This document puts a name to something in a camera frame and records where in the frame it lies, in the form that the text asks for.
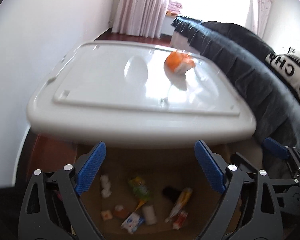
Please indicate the dark grey blanket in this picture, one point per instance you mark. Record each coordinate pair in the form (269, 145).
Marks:
(250, 67)

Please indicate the yellow cloth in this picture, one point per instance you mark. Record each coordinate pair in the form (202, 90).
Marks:
(169, 12)

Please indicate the blue and white carton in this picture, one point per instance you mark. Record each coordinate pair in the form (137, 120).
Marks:
(132, 223)

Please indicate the orange snack packet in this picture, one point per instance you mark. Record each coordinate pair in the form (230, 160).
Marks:
(182, 201)

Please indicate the black and white pillow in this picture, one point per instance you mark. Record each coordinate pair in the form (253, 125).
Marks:
(290, 72)

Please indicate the white bed base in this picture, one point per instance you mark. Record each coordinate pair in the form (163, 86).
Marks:
(180, 41)

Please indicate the orange plastic bag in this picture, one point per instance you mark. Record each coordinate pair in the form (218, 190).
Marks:
(178, 62)

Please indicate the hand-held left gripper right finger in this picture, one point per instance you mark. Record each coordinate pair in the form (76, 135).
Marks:
(210, 170)

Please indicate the red and white wrapper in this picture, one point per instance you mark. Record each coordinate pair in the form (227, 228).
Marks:
(180, 220)

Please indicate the green snack wrapper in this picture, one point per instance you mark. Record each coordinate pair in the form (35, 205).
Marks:
(140, 188)

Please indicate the white plastic bin lid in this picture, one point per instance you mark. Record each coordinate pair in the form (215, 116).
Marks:
(102, 80)

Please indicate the folded pink quilt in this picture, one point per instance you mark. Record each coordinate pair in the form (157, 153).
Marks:
(174, 6)

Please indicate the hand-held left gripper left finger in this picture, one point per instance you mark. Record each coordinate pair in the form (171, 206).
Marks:
(91, 171)

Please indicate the narrow pink dotted curtain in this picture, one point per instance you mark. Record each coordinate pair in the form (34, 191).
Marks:
(261, 5)

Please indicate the white tissue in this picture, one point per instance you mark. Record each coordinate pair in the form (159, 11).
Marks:
(105, 186)

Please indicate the cardboard box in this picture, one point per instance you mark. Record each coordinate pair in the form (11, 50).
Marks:
(120, 160)

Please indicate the wide pink dotted curtain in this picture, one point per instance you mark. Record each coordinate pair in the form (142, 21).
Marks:
(140, 7)

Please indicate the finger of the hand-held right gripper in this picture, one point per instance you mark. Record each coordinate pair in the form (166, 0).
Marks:
(247, 163)
(275, 147)

